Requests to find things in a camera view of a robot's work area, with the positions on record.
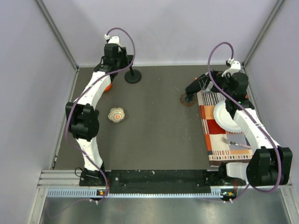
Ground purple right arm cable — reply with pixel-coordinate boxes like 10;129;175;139
207;42;282;203

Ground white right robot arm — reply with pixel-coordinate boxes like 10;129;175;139
194;71;292;187

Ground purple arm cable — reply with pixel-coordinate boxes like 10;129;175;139
207;42;282;203
65;27;136;203

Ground grey slotted cable duct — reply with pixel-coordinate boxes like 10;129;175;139
47;189;234;199

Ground grey metal phone stand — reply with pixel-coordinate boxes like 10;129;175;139
180;93;197;106

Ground fork with pink handle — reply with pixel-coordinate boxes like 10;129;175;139
221;137;251;149

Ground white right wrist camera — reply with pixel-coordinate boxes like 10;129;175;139
221;58;241;77

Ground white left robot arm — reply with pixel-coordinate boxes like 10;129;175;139
65;43;128;186

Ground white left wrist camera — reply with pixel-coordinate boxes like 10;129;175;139
105;35;121;52

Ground patterned floral small bowl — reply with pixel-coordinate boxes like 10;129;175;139
107;107;125;123

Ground colourful patchwork placemat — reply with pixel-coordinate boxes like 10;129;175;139
197;91;253;166

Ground black smartphone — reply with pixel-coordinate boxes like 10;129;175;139
185;78;206;95

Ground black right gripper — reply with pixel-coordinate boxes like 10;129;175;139
199;70;233;99

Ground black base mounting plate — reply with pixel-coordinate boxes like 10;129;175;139
75;169;246;193

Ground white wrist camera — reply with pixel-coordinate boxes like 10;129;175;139
105;35;121;52
221;58;241;77

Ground black camera stand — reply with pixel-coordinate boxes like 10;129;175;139
124;55;142;84

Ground orange bowl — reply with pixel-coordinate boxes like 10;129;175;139
104;83;112;92

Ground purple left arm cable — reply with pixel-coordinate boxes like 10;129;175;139
65;27;136;203

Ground white plate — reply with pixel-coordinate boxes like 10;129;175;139
213;100;242;133

